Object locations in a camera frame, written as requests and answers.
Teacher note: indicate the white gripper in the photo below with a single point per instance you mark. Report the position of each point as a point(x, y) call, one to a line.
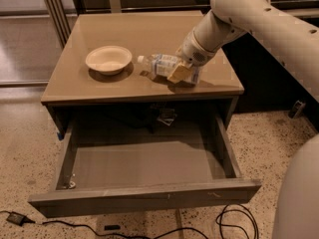
point(191, 52)

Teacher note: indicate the clear bottle with blue label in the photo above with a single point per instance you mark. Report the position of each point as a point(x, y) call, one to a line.
point(164, 65)

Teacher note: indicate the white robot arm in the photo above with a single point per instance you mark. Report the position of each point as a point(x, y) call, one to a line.
point(295, 45)

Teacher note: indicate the open grey top drawer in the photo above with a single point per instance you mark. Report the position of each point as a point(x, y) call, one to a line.
point(106, 168)

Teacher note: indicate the brown cabinet with glossy top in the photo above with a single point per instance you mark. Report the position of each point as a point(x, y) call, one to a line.
point(72, 83)

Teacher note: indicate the white paper bowl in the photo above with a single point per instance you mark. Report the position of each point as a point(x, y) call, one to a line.
point(109, 60)

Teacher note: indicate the small dark floor object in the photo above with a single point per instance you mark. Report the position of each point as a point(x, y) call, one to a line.
point(297, 109)

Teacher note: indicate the black power adapter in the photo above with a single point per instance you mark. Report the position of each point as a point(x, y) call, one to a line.
point(18, 219)

